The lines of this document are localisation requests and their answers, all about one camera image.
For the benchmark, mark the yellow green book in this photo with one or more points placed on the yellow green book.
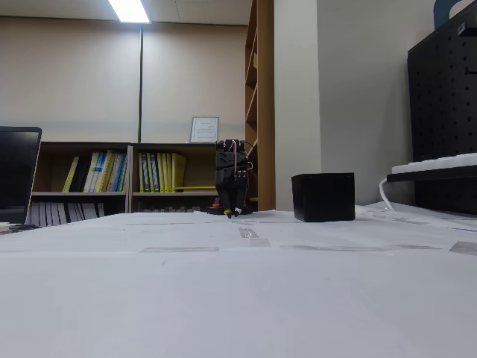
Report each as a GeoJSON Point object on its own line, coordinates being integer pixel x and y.
{"type": "Point", "coordinates": [105, 171]}

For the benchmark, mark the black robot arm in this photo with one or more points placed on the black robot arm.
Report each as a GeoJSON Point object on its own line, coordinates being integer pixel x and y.
{"type": "Point", "coordinates": [233, 153]}

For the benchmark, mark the clear tape strip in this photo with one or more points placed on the clear tape strip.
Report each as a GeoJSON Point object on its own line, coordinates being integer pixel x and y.
{"type": "Point", "coordinates": [253, 236]}

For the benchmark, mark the slim yellow book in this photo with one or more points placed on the slim yellow book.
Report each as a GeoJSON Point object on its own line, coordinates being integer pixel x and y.
{"type": "Point", "coordinates": [71, 174]}

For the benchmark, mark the ceiling light panel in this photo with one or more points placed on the ceiling light panel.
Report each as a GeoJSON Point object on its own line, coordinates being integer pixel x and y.
{"type": "Point", "coordinates": [129, 10]}

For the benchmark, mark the black book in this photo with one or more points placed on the black book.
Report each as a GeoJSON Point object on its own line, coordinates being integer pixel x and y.
{"type": "Point", "coordinates": [80, 177]}

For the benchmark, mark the white and yellow book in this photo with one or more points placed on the white and yellow book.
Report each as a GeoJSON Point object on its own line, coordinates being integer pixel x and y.
{"type": "Point", "coordinates": [92, 173]}

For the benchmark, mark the black vertical pole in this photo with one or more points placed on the black vertical pole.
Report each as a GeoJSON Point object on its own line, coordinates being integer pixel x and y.
{"type": "Point", "coordinates": [140, 82]}

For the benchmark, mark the low wooden bookshelf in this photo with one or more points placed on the low wooden bookshelf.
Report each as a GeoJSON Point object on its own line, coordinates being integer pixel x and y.
{"type": "Point", "coordinates": [48, 149]}
{"type": "Point", "coordinates": [197, 164]}

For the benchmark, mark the black pegboard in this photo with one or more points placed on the black pegboard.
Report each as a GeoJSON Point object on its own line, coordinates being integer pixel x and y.
{"type": "Point", "coordinates": [443, 112]}

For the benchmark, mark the laptop with dark screen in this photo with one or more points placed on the laptop with dark screen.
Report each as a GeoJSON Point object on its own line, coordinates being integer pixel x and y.
{"type": "Point", "coordinates": [16, 175]}

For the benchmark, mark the white paper table cover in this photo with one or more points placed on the white paper table cover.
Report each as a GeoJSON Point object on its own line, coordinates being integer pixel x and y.
{"type": "Point", "coordinates": [238, 298]}

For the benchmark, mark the framed white certificate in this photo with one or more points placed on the framed white certificate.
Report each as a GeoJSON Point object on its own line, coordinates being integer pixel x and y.
{"type": "Point", "coordinates": [204, 129]}

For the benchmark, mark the white power strip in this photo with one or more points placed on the white power strip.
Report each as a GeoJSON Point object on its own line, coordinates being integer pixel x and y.
{"type": "Point", "coordinates": [436, 163]}

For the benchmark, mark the light blue book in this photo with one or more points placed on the light blue book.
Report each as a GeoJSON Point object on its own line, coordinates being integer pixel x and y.
{"type": "Point", "coordinates": [120, 173]}

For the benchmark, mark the black shelf rail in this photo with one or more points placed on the black shelf rail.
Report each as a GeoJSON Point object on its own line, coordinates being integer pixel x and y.
{"type": "Point", "coordinates": [428, 177]}

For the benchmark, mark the blue chair back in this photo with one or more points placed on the blue chair back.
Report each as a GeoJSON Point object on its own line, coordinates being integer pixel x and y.
{"type": "Point", "coordinates": [441, 11]}

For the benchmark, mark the tall wooden bookshelf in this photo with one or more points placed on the tall wooden bookshelf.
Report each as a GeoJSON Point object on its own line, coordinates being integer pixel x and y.
{"type": "Point", "coordinates": [265, 112]}

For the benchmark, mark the black open box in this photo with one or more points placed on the black open box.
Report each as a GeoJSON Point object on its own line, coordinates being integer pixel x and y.
{"type": "Point", "coordinates": [324, 197]}

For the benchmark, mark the wide yellow binder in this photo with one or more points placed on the wide yellow binder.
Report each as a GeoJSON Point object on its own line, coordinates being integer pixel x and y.
{"type": "Point", "coordinates": [179, 171]}

